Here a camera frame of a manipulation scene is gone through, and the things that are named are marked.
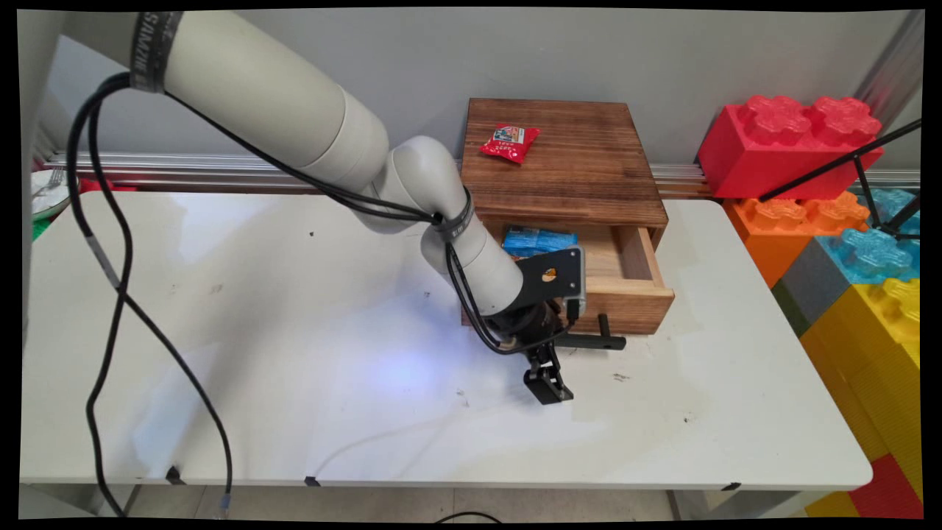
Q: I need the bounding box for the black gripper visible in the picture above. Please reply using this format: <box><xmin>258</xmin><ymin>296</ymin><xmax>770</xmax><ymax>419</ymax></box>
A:
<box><xmin>486</xmin><ymin>300</ymin><xmax>575</xmax><ymax>406</ymax></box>

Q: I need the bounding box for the wooden drawer with black handle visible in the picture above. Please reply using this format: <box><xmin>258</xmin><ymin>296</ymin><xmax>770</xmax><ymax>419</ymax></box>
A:
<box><xmin>461</xmin><ymin>225</ymin><xmax>676</xmax><ymax>353</ymax></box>

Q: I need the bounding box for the blue snack packet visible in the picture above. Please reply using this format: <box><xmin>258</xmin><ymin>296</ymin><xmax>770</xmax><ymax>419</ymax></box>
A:
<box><xmin>502</xmin><ymin>225</ymin><xmax>579</xmax><ymax>259</ymax></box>

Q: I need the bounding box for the brown wooden drawer cabinet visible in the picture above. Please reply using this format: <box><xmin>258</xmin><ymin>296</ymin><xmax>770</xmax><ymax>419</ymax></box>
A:
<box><xmin>460</xmin><ymin>98</ymin><xmax>669</xmax><ymax>251</ymax></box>

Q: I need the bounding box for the red snack packet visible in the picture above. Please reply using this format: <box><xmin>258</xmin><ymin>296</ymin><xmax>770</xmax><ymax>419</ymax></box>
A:
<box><xmin>480</xmin><ymin>124</ymin><xmax>542</xmax><ymax>164</ymax></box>

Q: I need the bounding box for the orange giant toy brick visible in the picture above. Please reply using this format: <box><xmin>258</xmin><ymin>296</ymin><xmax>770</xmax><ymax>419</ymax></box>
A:
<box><xmin>723</xmin><ymin>191</ymin><xmax>871</xmax><ymax>289</ymax></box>

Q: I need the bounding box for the grey giant toy brick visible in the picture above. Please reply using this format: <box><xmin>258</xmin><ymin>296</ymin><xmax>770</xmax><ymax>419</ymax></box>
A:
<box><xmin>771</xmin><ymin>239</ymin><xmax>856</xmax><ymax>338</ymax></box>

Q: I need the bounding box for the red giant toy brick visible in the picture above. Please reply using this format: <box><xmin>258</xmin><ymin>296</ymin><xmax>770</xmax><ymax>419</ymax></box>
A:
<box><xmin>697</xmin><ymin>96</ymin><xmax>884</xmax><ymax>202</ymax></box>

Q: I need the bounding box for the yellow giant toy brick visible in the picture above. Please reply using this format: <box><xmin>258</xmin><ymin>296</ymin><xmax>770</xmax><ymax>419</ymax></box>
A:
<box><xmin>800</xmin><ymin>278</ymin><xmax>922</xmax><ymax>503</ymax></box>

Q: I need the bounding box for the light blue giant toy brick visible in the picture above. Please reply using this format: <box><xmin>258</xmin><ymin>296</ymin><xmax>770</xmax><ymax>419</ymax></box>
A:
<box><xmin>817</xmin><ymin>189</ymin><xmax>921</xmax><ymax>286</ymax></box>

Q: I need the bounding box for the black tripod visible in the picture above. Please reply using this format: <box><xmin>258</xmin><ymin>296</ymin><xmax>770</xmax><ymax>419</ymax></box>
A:
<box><xmin>758</xmin><ymin>120</ymin><xmax>923</xmax><ymax>242</ymax></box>

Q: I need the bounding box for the small red toy brick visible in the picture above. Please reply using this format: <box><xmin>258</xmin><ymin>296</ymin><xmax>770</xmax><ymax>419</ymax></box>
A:
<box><xmin>849</xmin><ymin>453</ymin><xmax>924</xmax><ymax>520</ymax></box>

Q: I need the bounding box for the flat red object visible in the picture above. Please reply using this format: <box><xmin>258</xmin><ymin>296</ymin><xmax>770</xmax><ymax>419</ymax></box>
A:
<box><xmin>77</xmin><ymin>177</ymin><xmax>138</xmax><ymax>194</ymax></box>

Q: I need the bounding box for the white plate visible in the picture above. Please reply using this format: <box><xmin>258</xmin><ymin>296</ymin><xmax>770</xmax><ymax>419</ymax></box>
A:
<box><xmin>31</xmin><ymin>168</ymin><xmax>74</xmax><ymax>222</ymax></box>

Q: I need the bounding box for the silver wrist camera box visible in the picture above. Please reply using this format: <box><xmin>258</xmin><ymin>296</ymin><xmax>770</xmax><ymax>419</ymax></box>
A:
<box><xmin>565</xmin><ymin>246</ymin><xmax>588</xmax><ymax>319</ymax></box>

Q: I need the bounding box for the thin black cable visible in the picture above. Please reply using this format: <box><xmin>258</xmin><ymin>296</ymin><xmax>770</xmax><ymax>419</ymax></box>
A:
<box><xmin>87</xmin><ymin>72</ymin><xmax>582</xmax><ymax>356</ymax></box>

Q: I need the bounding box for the narrow black velcro strap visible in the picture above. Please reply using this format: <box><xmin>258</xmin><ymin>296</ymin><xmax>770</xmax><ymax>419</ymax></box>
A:
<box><xmin>433</xmin><ymin>188</ymin><xmax>476</xmax><ymax>242</ymax></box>

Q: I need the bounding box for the aluminium rail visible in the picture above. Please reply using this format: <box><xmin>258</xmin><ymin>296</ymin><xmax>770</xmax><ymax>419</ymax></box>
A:
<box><xmin>44</xmin><ymin>151</ymin><xmax>921</xmax><ymax>201</ymax></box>

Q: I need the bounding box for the aluminium post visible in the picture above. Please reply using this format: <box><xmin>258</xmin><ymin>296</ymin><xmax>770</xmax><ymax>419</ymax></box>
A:
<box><xmin>854</xmin><ymin>10</ymin><xmax>925</xmax><ymax>133</ymax></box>

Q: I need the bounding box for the black cable with grey sleeve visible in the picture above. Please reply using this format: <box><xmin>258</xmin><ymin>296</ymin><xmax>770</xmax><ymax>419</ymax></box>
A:
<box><xmin>65</xmin><ymin>72</ymin><xmax>234</xmax><ymax>517</ymax></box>

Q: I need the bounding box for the wide black velcro strap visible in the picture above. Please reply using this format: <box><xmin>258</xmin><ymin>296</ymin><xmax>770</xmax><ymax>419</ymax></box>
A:
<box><xmin>130</xmin><ymin>10</ymin><xmax>185</xmax><ymax>94</ymax></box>

